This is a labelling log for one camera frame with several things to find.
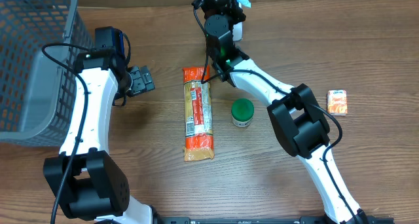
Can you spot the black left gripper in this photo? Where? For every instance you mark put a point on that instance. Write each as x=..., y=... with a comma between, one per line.
x=141, y=82

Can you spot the orange spaghetti package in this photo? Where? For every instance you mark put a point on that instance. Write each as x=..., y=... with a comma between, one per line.
x=198, y=116

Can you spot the green lid jar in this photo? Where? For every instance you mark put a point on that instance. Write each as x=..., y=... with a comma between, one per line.
x=242, y=112

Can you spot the orange tissue pack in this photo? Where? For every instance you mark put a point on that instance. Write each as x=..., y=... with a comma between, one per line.
x=337, y=104

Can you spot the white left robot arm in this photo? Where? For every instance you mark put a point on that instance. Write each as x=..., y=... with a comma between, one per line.
x=86, y=182

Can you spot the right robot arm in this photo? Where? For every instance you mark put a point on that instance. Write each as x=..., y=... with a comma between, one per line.
x=300, y=124

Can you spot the white barcode scanner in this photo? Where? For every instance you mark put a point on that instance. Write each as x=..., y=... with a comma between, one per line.
x=237, y=32

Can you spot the grey plastic basket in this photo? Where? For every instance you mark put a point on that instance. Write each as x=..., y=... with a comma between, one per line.
x=40, y=39

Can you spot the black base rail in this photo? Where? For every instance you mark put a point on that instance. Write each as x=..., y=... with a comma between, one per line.
x=302, y=220

